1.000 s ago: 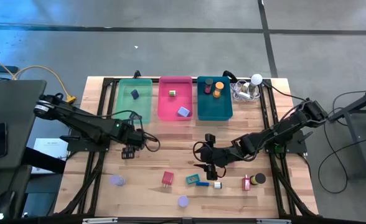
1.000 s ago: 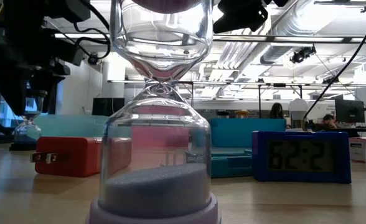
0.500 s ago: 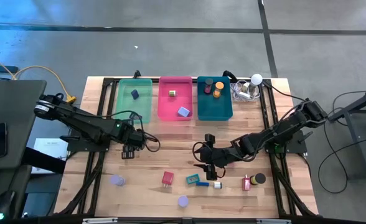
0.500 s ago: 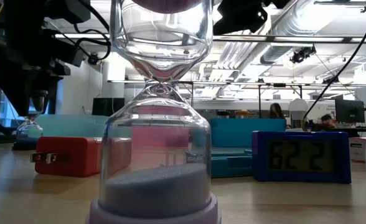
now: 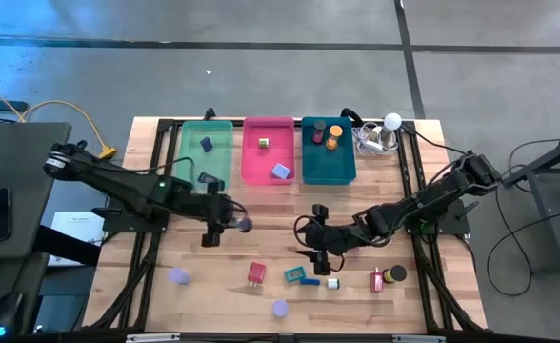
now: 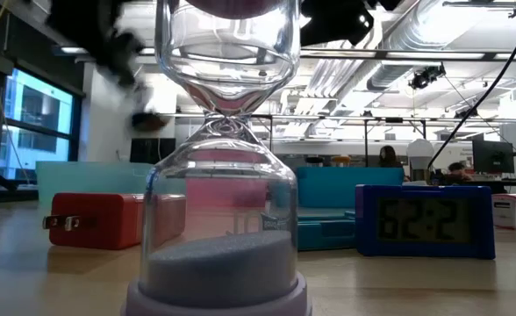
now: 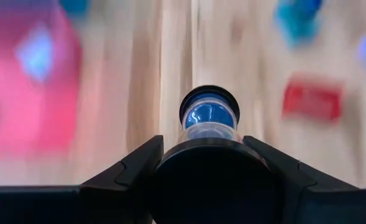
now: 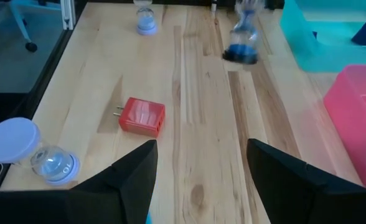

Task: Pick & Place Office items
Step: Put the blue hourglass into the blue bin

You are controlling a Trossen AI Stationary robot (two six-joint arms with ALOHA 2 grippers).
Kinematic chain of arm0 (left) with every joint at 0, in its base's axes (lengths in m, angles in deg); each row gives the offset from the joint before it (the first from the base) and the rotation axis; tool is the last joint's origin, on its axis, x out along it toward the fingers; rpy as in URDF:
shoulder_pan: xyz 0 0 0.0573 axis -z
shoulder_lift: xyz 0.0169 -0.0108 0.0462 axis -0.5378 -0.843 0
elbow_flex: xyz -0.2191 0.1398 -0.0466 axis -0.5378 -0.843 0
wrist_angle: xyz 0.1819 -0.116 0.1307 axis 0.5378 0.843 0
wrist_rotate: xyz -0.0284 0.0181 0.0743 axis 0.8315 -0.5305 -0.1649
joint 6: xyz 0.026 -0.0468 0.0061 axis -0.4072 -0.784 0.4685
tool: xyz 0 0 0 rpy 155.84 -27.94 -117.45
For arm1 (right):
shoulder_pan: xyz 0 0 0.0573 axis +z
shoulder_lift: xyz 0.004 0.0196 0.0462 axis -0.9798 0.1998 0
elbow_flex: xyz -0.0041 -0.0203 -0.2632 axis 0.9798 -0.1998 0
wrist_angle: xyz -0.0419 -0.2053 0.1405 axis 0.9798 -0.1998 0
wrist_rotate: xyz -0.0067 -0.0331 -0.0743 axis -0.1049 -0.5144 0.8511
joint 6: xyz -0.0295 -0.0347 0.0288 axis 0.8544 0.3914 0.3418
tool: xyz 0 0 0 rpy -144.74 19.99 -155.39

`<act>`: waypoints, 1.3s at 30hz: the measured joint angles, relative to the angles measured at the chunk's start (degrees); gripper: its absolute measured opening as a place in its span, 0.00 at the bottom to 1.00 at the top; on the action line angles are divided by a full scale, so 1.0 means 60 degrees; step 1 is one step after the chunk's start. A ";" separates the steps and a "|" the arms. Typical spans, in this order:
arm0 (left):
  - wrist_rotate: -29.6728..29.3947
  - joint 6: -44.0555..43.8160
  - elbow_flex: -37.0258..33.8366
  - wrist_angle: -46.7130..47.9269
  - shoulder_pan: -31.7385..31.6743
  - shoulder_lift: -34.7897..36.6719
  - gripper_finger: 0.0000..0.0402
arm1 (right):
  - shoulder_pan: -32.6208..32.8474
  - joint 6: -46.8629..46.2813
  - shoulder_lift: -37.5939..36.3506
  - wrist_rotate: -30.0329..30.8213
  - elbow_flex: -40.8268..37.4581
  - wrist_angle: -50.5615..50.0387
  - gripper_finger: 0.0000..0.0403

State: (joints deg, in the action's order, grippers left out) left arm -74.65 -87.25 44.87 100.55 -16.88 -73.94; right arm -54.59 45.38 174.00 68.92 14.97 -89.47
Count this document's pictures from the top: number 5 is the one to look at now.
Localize translucent pink plastic bin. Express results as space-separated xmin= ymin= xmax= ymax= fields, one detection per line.
xmin=240 ymin=116 xmax=296 ymax=186

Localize silver aluminium extrusion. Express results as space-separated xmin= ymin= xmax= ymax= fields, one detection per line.
xmin=392 ymin=334 xmax=446 ymax=343
xmin=126 ymin=333 xmax=181 ymax=343

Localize white light bulb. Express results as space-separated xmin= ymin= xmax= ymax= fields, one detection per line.
xmin=378 ymin=111 xmax=403 ymax=144

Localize lavender hourglass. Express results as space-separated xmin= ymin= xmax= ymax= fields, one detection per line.
xmin=271 ymin=298 xmax=290 ymax=319
xmin=167 ymin=266 xmax=192 ymax=286

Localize white cable bundle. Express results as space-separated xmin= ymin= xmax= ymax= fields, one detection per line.
xmin=350 ymin=121 xmax=399 ymax=157

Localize teal digital clock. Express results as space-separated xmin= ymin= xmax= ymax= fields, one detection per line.
xmin=283 ymin=265 xmax=308 ymax=284

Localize black computer mouse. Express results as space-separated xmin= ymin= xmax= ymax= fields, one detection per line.
xmin=0 ymin=291 xmax=25 ymax=337

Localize red wall charger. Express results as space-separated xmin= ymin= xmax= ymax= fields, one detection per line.
xmin=246 ymin=261 xmax=268 ymax=289

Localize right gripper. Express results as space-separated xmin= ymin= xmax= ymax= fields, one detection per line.
xmin=293 ymin=203 xmax=357 ymax=276

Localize yellow sand hourglass dark caps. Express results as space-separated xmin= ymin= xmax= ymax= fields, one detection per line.
xmin=382 ymin=264 xmax=409 ymax=285

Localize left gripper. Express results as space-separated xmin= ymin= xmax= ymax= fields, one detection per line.
xmin=184 ymin=179 xmax=248 ymax=248

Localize teal plastic bin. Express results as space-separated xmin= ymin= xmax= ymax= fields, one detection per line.
xmin=300 ymin=116 xmax=358 ymax=186

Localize white paper booklet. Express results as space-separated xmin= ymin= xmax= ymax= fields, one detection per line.
xmin=47 ymin=211 xmax=106 ymax=268

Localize black floor cable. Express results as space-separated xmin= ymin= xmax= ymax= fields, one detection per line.
xmin=486 ymin=136 xmax=560 ymax=297

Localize black table frame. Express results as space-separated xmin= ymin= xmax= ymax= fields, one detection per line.
xmin=82 ymin=107 xmax=489 ymax=334

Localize orange hourglass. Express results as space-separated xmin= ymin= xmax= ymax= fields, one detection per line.
xmin=325 ymin=124 xmax=344 ymax=151

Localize black bar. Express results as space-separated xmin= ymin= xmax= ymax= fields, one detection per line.
xmin=31 ymin=223 xmax=103 ymax=268

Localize dark grey desk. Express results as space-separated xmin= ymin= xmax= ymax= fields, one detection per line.
xmin=0 ymin=121 xmax=72 ymax=261

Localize yellow floor cable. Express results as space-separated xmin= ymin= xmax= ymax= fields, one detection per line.
xmin=0 ymin=80 xmax=118 ymax=161

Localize lavender wall charger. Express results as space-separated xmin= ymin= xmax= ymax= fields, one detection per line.
xmin=270 ymin=163 xmax=292 ymax=181

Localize red sand hourglass dark caps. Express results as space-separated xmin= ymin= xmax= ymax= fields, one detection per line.
xmin=311 ymin=118 xmax=328 ymax=145

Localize translucent green plastic bin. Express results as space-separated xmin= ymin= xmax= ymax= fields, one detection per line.
xmin=173 ymin=119 xmax=235 ymax=191

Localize black metal stand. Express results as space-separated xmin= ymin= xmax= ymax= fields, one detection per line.
xmin=498 ymin=131 xmax=560 ymax=275

